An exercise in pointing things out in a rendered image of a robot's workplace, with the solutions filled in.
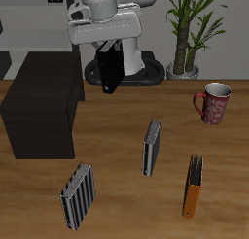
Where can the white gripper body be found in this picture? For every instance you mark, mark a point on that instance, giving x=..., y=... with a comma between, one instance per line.
x=107, y=28

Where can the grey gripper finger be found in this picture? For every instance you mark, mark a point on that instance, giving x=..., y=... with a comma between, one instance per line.
x=118, y=44
x=104, y=46

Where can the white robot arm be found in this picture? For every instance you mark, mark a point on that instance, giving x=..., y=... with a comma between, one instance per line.
x=99, y=3

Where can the grey and black book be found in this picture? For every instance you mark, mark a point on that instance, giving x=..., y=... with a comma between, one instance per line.
x=151, y=149

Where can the grey striped book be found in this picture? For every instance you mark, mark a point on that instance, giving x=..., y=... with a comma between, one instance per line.
x=79, y=197

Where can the orange and black book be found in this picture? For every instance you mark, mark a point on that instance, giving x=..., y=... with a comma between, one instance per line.
x=193, y=187

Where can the green pot plant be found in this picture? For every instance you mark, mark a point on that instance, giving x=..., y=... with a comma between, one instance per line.
x=181, y=45

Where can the dark wooden cabinet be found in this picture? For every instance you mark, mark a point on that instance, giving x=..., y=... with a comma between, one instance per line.
x=40, y=103

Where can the red patterned mug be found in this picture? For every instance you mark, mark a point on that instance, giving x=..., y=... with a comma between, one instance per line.
x=214, y=107

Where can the flat black base plate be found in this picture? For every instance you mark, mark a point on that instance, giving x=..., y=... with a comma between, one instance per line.
x=152, y=75

